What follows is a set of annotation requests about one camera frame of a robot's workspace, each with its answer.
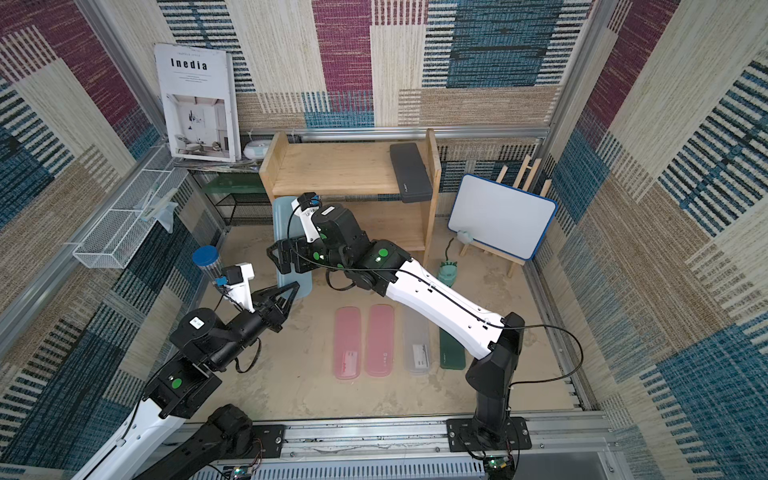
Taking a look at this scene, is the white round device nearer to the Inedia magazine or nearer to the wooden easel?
the Inedia magazine

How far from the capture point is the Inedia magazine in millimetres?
759

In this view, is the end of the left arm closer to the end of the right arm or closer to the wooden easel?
the end of the right arm

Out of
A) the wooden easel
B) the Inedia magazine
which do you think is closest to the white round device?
the Inedia magazine

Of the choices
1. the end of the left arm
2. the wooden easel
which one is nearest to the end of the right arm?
the end of the left arm

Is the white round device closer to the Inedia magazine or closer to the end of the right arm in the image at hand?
the Inedia magazine

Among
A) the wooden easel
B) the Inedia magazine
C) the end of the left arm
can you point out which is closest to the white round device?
the Inedia magazine
